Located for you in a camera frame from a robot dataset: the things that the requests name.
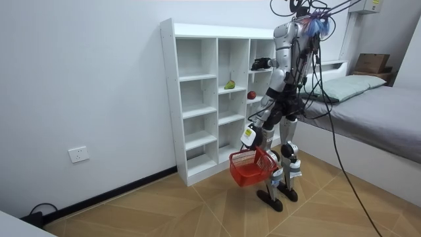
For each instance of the white wall socket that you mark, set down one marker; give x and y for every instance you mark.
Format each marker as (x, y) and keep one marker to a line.
(78, 154)

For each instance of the grey bed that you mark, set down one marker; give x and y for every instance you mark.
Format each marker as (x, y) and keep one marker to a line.
(378, 115)

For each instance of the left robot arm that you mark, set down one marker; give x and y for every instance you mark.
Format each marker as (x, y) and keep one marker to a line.
(279, 79)

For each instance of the white desk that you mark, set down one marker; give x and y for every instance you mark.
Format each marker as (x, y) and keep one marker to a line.
(16, 228)

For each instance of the brown cardboard box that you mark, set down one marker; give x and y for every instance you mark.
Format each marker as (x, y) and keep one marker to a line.
(371, 63)

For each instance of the red apple soft toy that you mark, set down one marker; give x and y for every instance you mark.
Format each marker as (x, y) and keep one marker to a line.
(251, 95)

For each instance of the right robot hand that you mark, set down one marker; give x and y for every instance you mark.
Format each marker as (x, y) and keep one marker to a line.
(260, 63)

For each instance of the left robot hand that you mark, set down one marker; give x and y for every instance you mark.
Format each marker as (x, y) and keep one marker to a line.
(249, 135)

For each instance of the white cubby shelf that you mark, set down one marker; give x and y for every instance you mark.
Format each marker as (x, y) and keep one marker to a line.
(197, 98)

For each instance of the red plastic basket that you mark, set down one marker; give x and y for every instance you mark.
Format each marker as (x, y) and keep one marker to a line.
(250, 171)

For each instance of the pale green pillow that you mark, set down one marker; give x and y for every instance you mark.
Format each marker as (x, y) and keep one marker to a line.
(348, 86)

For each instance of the white wall box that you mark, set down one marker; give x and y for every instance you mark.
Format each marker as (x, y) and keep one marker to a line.
(365, 6)

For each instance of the robot body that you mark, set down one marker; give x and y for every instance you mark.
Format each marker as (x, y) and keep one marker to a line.
(285, 37)

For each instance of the robot legs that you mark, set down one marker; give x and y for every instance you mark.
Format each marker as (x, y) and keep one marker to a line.
(289, 158)

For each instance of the green pear soft toy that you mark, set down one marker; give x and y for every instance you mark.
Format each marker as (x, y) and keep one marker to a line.
(230, 85)

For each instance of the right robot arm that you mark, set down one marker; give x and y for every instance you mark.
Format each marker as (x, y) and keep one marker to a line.
(273, 62)

